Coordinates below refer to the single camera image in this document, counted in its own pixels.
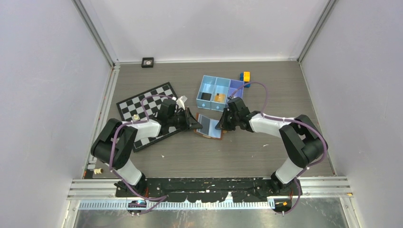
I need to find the purple right bin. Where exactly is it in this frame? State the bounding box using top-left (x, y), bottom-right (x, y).
top-left (227, 79), bottom-right (244, 98)

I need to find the orange card in bin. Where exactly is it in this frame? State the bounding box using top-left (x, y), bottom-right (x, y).
top-left (213, 93), bottom-right (226, 104)

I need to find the cream chess piece on floor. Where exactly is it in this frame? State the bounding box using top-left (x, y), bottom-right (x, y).
top-left (93, 168), bottom-right (104, 175)

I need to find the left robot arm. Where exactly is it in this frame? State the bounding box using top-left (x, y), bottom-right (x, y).
top-left (90, 98), bottom-right (202, 197)

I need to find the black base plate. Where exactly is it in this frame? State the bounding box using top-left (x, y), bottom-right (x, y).
top-left (114, 177), bottom-right (302, 203)

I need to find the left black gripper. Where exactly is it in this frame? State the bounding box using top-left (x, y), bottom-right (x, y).
top-left (168, 107), bottom-right (202, 132)

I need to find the brown leather card holder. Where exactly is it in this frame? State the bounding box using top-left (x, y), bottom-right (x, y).
top-left (194, 113), bottom-right (224, 140)

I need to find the black card in bin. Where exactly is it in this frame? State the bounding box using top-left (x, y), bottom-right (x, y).
top-left (200, 92), bottom-right (211, 101)

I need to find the small black square box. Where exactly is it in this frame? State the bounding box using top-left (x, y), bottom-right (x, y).
top-left (141, 57), bottom-right (154, 68)

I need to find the light blue left bin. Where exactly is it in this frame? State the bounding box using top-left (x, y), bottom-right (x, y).
top-left (196, 75), bottom-right (217, 109)

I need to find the blue yellow toy block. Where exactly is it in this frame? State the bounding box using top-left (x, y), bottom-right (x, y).
top-left (240, 71), bottom-right (250, 88)

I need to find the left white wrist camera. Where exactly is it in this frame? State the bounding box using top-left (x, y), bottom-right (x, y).
top-left (176, 95), bottom-right (187, 110)

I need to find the light blue bin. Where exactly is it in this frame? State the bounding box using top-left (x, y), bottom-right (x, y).
top-left (196, 75), bottom-right (217, 109)
top-left (211, 77), bottom-right (230, 111)

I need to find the grey card in holder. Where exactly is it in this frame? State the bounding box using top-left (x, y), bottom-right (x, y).
top-left (198, 114), bottom-right (211, 135)

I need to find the black white chessboard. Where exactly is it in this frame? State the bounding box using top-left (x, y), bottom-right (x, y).
top-left (116, 82), bottom-right (189, 152)

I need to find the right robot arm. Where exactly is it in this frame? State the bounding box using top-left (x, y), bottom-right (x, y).
top-left (216, 97), bottom-right (328, 195)

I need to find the light blue middle bin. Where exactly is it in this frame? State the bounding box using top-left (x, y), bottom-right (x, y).
top-left (211, 77), bottom-right (230, 111)

